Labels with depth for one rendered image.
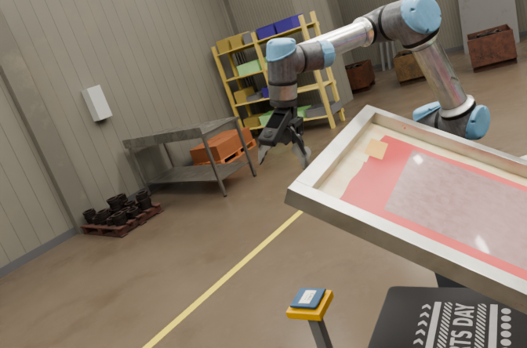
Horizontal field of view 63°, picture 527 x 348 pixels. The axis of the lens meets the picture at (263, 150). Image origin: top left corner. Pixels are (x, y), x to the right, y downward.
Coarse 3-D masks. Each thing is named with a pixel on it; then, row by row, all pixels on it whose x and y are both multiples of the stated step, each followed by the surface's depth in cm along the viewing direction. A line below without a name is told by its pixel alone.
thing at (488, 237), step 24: (360, 192) 94; (384, 192) 96; (408, 192) 97; (432, 192) 99; (384, 216) 88; (408, 216) 89; (432, 216) 91; (456, 216) 92; (480, 216) 94; (456, 240) 85; (480, 240) 86; (504, 240) 88; (504, 264) 81
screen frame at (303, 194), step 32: (352, 128) 114; (416, 128) 123; (320, 160) 96; (480, 160) 118; (512, 160) 114; (288, 192) 84; (320, 192) 85; (352, 224) 80; (384, 224) 79; (416, 256) 76; (448, 256) 74; (480, 288) 73; (512, 288) 70
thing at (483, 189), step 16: (400, 144) 119; (368, 160) 107; (384, 160) 109; (400, 160) 110; (416, 160) 112; (432, 160) 114; (448, 160) 115; (416, 176) 104; (432, 176) 106; (448, 176) 107; (464, 176) 109; (480, 176) 110; (496, 176) 112; (448, 192) 101; (464, 192) 102; (480, 192) 103; (496, 192) 105; (512, 192) 106; (496, 208) 98; (512, 208) 99
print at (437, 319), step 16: (432, 304) 129; (448, 304) 126; (464, 304) 124; (480, 304) 122; (432, 320) 123; (448, 320) 121; (464, 320) 119; (480, 320) 117; (496, 320) 115; (416, 336) 119; (432, 336) 117; (448, 336) 115; (464, 336) 113; (480, 336) 112; (496, 336) 110; (512, 336) 109
